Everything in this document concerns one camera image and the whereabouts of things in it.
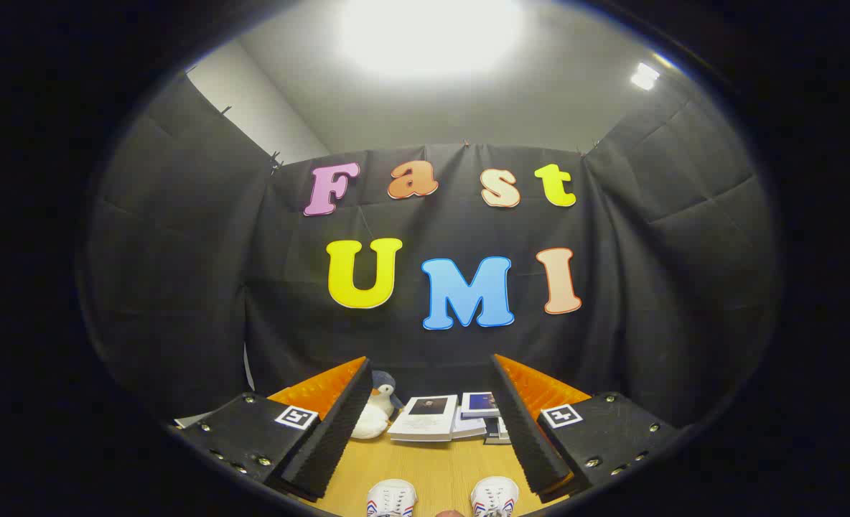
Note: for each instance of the book with blue picture cover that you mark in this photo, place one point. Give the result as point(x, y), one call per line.
point(479, 403)

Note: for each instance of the white plush toy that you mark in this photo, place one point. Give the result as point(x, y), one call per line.
point(367, 424)

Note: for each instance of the book with pale green cover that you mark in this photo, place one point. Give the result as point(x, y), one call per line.
point(502, 428)

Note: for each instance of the white canvas shoe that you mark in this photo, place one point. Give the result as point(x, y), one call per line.
point(494, 495)
point(391, 499)

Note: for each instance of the dark grey book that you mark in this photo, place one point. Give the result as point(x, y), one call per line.
point(491, 434)

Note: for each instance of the white book with portrait cover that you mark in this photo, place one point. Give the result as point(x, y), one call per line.
point(425, 424)

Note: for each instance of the plain white book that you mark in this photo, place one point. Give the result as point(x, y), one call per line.
point(468, 429)

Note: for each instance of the large ceiling light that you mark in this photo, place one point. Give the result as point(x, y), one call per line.
point(432, 36)

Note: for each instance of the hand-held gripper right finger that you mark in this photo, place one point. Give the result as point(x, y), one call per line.
point(525, 438)

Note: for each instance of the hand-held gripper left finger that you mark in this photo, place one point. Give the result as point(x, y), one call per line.
point(339, 438)

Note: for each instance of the penguin plush toy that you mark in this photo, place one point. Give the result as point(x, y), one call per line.
point(384, 380)

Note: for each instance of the small ceiling light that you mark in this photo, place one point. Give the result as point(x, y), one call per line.
point(644, 76)

